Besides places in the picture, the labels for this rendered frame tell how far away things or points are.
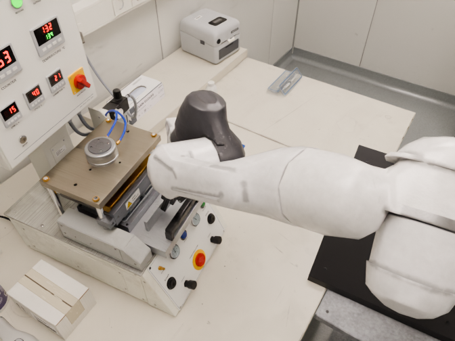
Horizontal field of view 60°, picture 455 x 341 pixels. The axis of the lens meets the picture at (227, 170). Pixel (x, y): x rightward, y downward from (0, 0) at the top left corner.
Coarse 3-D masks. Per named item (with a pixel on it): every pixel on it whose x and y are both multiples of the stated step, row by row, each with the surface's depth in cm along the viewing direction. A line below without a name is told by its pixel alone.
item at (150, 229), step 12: (156, 204) 104; (180, 204) 109; (144, 216) 106; (156, 216) 104; (168, 216) 106; (192, 216) 109; (144, 228) 104; (156, 228) 104; (180, 228) 104; (144, 240) 101; (156, 240) 101; (168, 240) 101; (156, 252) 101; (168, 252) 100
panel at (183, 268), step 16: (208, 208) 122; (208, 224) 122; (192, 240) 115; (208, 240) 121; (160, 256) 104; (192, 256) 115; (208, 256) 121; (160, 272) 104; (176, 272) 109; (192, 272) 115; (176, 288) 109; (176, 304) 109
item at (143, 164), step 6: (144, 162) 108; (138, 168) 106; (144, 168) 107; (132, 174) 105; (138, 174) 105; (132, 180) 103; (126, 186) 102; (120, 192) 100; (72, 198) 103; (114, 198) 99; (120, 198) 100; (84, 204) 102; (108, 204) 98; (114, 204) 98; (108, 210) 98
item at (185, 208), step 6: (186, 198) 106; (186, 204) 104; (192, 204) 106; (180, 210) 103; (186, 210) 103; (174, 216) 102; (180, 216) 101; (174, 222) 100; (180, 222) 102; (168, 228) 99; (174, 228) 99; (168, 234) 99
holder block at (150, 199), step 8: (152, 192) 109; (144, 200) 107; (152, 200) 109; (80, 208) 105; (88, 208) 105; (144, 208) 106; (96, 216) 104; (136, 216) 103; (120, 224) 101; (128, 224) 101; (136, 224) 104; (128, 232) 102
